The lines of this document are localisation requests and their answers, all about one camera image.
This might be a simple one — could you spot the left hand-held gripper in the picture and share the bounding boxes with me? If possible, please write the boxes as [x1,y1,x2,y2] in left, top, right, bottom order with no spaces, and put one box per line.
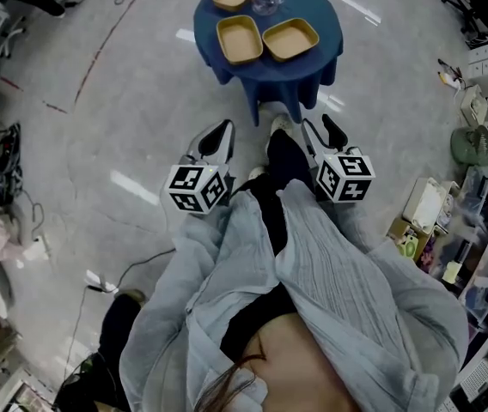
[166,118,236,216]

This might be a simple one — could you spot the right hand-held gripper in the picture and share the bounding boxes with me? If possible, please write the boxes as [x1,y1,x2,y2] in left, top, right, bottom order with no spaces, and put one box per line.
[301,114,376,205]

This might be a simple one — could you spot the person's black trousers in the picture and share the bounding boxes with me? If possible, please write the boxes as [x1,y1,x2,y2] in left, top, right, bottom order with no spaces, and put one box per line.
[230,128,314,258]

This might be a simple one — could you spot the round table with blue cloth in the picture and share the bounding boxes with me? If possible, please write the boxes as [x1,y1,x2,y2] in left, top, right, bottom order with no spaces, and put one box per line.
[192,0,345,128]

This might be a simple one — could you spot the white flat box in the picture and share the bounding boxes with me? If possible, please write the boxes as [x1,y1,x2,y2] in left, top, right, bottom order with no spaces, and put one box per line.
[400,177,449,232]

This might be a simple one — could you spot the person's light grey shirt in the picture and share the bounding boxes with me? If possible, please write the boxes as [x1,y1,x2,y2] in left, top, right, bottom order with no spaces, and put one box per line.
[119,178,471,412]

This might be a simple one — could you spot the green fan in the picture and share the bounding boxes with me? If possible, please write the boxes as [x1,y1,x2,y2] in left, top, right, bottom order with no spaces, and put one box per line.
[449,124,488,170]

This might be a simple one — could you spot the person's black top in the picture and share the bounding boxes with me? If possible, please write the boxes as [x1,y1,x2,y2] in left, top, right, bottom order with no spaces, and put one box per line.
[219,285,303,360]

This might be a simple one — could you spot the white power strip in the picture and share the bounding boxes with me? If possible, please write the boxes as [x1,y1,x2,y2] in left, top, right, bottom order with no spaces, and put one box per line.
[83,270,119,294]

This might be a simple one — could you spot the clear plastic storage bins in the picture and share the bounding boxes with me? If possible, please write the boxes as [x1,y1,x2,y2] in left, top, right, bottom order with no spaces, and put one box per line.
[439,161,488,330]

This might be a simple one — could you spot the black office chair base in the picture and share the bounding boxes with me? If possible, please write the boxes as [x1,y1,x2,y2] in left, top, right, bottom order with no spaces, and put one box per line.
[440,0,488,34]

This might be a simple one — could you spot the person's bare torso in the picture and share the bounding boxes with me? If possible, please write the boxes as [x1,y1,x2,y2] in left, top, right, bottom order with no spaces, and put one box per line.
[235,314,359,412]

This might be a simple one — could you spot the black floor cable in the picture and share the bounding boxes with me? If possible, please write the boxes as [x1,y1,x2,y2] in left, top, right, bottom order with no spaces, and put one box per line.
[57,246,177,397]

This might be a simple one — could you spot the long thin floor cable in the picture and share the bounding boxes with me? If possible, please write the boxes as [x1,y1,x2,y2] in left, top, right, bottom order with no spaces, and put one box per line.
[65,0,176,115]

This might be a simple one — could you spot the bundle of black cables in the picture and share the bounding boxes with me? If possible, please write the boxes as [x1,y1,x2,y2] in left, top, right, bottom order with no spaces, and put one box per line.
[0,121,25,208]

